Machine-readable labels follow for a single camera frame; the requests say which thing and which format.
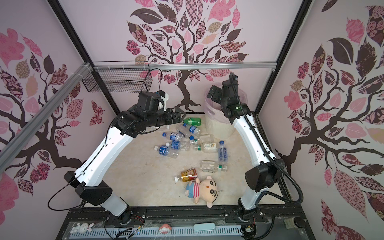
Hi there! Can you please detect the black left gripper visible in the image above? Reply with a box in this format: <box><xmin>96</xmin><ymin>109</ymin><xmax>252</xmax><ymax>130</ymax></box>
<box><xmin>145</xmin><ymin>106</ymin><xmax>186</xmax><ymax>127</ymax></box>

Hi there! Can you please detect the white bin pink liner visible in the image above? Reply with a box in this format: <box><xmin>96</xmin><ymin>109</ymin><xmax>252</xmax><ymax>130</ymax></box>
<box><xmin>204</xmin><ymin>90</ymin><xmax>235</xmax><ymax>141</ymax></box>

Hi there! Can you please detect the Pocari Sweat blue bottle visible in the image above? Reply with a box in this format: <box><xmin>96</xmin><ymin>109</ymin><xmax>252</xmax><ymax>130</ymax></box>
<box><xmin>183</xmin><ymin>123</ymin><xmax>202</xmax><ymax>136</ymax></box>

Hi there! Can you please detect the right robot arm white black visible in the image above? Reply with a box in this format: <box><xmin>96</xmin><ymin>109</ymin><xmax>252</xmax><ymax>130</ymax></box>
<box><xmin>207</xmin><ymin>73</ymin><xmax>282</xmax><ymax>221</ymax></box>

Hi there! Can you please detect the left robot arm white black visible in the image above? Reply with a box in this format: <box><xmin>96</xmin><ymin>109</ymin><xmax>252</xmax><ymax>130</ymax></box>
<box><xmin>65</xmin><ymin>91</ymin><xmax>187</xmax><ymax>225</ymax></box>

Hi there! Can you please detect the blue cap bottle upper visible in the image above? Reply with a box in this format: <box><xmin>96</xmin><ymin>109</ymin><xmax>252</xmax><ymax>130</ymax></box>
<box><xmin>162</xmin><ymin>132</ymin><xmax>185</xmax><ymax>141</ymax></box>

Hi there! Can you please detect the blue cap bottle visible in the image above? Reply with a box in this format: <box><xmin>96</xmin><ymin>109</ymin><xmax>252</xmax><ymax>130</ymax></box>
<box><xmin>162</xmin><ymin>132</ymin><xmax>185</xmax><ymax>141</ymax></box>
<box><xmin>154</xmin><ymin>145</ymin><xmax>179</xmax><ymax>159</ymax></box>

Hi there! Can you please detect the green bottle at back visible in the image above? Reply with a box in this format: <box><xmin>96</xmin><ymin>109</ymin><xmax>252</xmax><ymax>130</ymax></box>
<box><xmin>183</xmin><ymin>117</ymin><xmax>202</xmax><ymax>126</ymax></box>

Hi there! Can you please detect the blue cap bottle lower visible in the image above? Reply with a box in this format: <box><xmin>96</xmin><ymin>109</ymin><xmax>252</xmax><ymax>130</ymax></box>
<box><xmin>154</xmin><ymin>145</ymin><xmax>179</xmax><ymax>159</ymax></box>

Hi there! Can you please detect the blue label bottle centre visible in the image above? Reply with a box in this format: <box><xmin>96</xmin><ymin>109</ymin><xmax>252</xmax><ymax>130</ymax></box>
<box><xmin>166</xmin><ymin>141</ymin><xmax>191</xmax><ymax>151</ymax></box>

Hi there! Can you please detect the upright blue label water bottle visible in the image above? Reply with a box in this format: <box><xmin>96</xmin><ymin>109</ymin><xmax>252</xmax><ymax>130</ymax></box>
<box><xmin>218</xmin><ymin>141</ymin><xmax>228</xmax><ymax>164</ymax></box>

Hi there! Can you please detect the clear bottle green cap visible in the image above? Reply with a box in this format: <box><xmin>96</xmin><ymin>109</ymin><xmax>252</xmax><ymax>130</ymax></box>
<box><xmin>200</xmin><ymin>160</ymin><xmax>227</xmax><ymax>173</ymax></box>

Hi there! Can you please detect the red yellow label tea bottle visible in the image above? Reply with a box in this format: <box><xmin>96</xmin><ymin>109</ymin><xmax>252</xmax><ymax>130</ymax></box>
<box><xmin>174</xmin><ymin>168</ymin><xmax>198</xmax><ymax>183</ymax></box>

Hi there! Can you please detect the cartoon boy plush doll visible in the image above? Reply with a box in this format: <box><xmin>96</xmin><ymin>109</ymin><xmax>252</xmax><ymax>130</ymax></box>
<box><xmin>185</xmin><ymin>176</ymin><xmax>219</xmax><ymax>209</ymax></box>

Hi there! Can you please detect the red white small figurine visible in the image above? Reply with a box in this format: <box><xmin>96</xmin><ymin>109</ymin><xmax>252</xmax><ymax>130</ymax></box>
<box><xmin>159</xmin><ymin>224</ymin><xmax>172</xmax><ymax>235</ymax></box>

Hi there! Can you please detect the teal eraser block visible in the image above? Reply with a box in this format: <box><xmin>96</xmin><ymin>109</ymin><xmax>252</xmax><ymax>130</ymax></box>
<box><xmin>193</xmin><ymin>223</ymin><xmax>216</xmax><ymax>232</ymax></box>

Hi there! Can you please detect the white bunny figurine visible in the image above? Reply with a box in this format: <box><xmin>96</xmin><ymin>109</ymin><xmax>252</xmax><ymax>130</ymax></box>
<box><xmin>70</xmin><ymin>223</ymin><xmax>94</xmax><ymax>234</ymax></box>

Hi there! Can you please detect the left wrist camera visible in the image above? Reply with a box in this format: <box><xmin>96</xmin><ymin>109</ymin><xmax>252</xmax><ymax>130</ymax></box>
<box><xmin>158</xmin><ymin>90</ymin><xmax>169</xmax><ymax>112</ymax></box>

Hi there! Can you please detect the black wire basket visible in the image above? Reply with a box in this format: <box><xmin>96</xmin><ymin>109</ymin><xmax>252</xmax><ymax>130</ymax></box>
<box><xmin>82</xmin><ymin>60</ymin><xmax>153</xmax><ymax>93</ymax></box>

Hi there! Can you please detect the aluminium rail back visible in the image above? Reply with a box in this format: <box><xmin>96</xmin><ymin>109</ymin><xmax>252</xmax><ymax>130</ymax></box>
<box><xmin>93</xmin><ymin>62</ymin><xmax>277</xmax><ymax>71</ymax></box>

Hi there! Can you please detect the aluminium rail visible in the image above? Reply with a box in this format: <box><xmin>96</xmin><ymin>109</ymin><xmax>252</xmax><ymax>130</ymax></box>
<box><xmin>93</xmin><ymin>62</ymin><xmax>277</xmax><ymax>71</ymax></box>
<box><xmin>1</xmin><ymin>63</ymin><xmax>92</xmax><ymax>173</ymax></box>

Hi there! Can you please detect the black corrugated right cable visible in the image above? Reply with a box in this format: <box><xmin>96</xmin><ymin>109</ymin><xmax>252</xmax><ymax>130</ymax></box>
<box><xmin>229</xmin><ymin>74</ymin><xmax>304</xmax><ymax>205</ymax></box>

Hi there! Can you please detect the white cable duct strip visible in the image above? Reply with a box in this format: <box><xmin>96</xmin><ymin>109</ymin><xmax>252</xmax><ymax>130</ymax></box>
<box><xmin>65</xmin><ymin>226</ymin><xmax>242</xmax><ymax>240</ymax></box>

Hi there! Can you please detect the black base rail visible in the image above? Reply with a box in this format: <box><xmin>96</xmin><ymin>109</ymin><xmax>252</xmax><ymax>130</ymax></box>
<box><xmin>56</xmin><ymin>204</ymin><xmax>315</xmax><ymax>240</ymax></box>

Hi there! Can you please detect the aluminium rail left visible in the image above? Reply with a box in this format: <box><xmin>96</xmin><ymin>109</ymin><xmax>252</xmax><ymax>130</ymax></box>
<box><xmin>1</xmin><ymin>63</ymin><xmax>92</xmax><ymax>173</ymax></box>

